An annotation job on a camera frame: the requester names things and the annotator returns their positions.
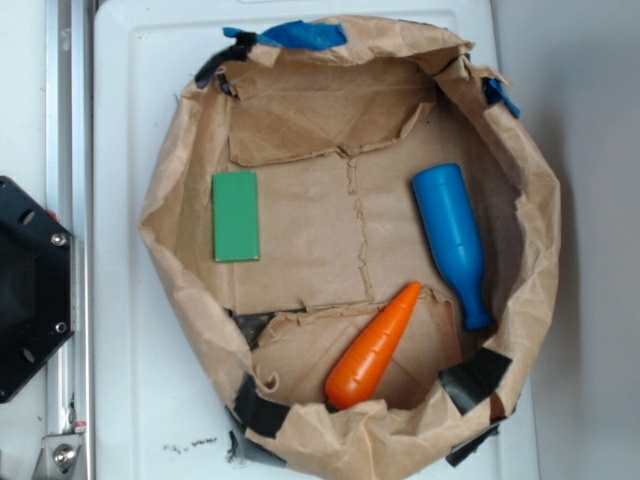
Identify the green rectangular block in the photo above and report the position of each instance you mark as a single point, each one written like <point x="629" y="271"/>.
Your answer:
<point x="235" y="216"/>

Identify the blue toy bottle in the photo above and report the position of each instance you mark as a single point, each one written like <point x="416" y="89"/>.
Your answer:
<point x="454" y="238"/>

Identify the orange toy carrot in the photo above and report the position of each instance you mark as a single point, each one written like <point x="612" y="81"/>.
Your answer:
<point x="357" y="374"/>

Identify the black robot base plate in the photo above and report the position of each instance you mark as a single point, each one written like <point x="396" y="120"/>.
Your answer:
<point x="36" y="287"/>

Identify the aluminium rail frame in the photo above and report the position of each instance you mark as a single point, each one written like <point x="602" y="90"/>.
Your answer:
<point x="68" y="450"/>

